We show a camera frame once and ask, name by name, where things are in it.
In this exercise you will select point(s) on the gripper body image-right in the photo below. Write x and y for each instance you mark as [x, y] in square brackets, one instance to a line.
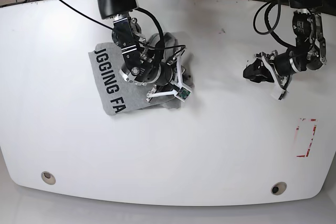
[279, 66]

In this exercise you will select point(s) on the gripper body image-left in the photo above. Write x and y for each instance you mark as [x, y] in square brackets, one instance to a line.
[170, 73]

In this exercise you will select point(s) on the grey t-shirt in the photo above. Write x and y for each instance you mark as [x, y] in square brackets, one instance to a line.
[117, 95]

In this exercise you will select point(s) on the black robot arm image-left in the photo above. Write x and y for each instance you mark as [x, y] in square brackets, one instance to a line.
[158, 64]

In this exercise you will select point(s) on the red tape rectangle marking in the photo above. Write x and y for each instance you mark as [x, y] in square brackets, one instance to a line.
[304, 136]

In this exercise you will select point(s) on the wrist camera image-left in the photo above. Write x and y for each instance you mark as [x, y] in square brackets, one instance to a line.
[182, 94]

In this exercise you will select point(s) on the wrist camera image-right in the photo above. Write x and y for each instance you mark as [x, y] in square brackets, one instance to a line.
[278, 93]

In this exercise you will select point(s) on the right table cable grommet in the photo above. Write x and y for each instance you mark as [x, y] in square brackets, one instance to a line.
[279, 188]

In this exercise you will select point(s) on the table cable grommet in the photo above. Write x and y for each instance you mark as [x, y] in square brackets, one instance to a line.
[48, 178]
[279, 188]

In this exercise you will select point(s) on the left table cable grommet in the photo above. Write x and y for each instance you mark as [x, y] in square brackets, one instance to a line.
[48, 178]

